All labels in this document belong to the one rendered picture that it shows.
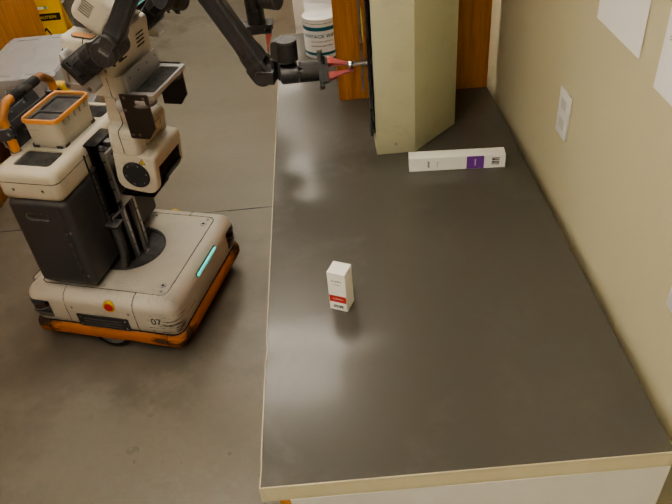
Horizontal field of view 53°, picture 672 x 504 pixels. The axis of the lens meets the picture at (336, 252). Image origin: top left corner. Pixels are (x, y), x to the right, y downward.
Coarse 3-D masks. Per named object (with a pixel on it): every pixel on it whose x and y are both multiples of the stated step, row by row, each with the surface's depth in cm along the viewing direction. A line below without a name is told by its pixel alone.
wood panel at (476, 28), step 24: (336, 0) 201; (480, 0) 203; (336, 24) 206; (480, 24) 208; (336, 48) 210; (480, 48) 213; (360, 72) 216; (456, 72) 217; (480, 72) 218; (360, 96) 221
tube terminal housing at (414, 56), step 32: (384, 0) 165; (416, 0) 166; (448, 0) 176; (384, 32) 170; (416, 32) 171; (448, 32) 182; (384, 64) 176; (416, 64) 177; (448, 64) 188; (384, 96) 181; (416, 96) 182; (448, 96) 195; (384, 128) 187; (416, 128) 188
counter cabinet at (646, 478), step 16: (512, 480) 114; (528, 480) 114; (544, 480) 114; (560, 480) 115; (576, 480) 115; (592, 480) 115; (608, 480) 115; (624, 480) 116; (640, 480) 116; (656, 480) 116; (336, 496) 115; (352, 496) 115; (368, 496) 115; (384, 496) 115; (400, 496) 115; (416, 496) 116; (432, 496) 116; (448, 496) 116; (464, 496) 116; (480, 496) 117; (496, 496) 117; (512, 496) 117; (528, 496) 117; (544, 496) 118; (560, 496) 118; (576, 496) 118; (592, 496) 118; (608, 496) 119; (624, 496) 119; (640, 496) 119; (656, 496) 120
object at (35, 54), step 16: (16, 48) 365; (32, 48) 363; (48, 48) 361; (0, 64) 348; (16, 64) 347; (32, 64) 345; (48, 64) 343; (0, 80) 332; (16, 80) 331; (0, 96) 338
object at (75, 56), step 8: (80, 48) 196; (72, 56) 197; (80, 56) 195; (88, 56) 194; (64, 64) 194; (72, 64) 196; (80, 64) 195; (88, 64) 196; (96, 64) 196; (72, 72) 195; (80, 72) 197; (88, 72) 198; (96, 72) 200; (80, 80) 197; (88, 80) 199
